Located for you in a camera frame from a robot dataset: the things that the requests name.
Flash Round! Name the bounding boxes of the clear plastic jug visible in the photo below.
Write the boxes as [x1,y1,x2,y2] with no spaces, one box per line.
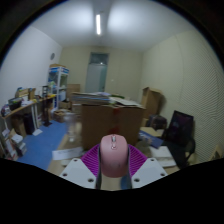
[63,112,83,144]

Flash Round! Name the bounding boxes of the long wooden side desk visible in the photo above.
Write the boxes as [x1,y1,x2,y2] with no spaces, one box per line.
[1,93,58,141]

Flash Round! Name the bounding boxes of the low shelf with books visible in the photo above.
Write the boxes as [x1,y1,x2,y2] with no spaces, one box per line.
[0,116,28,161]

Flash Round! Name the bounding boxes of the ceiling tube light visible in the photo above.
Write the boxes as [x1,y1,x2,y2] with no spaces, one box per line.
[95,13,102,36]

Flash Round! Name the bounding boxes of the blue book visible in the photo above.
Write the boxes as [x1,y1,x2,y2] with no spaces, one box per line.
[138,129,164,149]

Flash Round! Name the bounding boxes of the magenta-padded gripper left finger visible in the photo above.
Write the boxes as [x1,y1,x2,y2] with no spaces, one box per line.
[59,143,103,191]

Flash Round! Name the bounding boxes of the white paper sheet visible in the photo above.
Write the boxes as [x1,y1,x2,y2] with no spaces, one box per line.
[51,146,84,161]

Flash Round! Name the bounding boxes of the white glass-door shelf unit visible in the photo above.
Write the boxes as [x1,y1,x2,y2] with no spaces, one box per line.
[47,63,70,111]

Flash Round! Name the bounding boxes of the dark bag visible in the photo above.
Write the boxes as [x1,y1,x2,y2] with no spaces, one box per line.
[148,114,168,131]

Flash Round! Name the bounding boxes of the black tall stand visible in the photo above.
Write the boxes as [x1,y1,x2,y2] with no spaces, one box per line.
[41,85,53,127]

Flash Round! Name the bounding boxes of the pink computer mouse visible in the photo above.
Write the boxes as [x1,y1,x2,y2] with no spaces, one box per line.
[99,133,130,179]

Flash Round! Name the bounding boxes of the black office chair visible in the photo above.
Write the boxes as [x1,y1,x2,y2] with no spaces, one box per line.
[162,110,197,169]

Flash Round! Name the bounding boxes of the white open book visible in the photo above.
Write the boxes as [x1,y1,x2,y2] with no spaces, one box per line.
[148,144,178,168]

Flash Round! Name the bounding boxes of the cardboard box on floor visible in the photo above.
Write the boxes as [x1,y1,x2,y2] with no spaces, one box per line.
[53,109,73,123]

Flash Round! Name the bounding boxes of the tall open cardboard box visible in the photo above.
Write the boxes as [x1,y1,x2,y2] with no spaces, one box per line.
[140,86,164,128]

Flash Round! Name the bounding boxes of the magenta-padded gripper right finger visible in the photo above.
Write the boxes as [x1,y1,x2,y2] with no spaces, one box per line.
[120,143,168,191]

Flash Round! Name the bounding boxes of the pale door with window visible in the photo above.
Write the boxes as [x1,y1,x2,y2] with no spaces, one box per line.
[84,52,110,94]

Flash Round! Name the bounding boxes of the large brown cardboard box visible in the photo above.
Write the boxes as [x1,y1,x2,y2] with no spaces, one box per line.
[81,103,146,151]

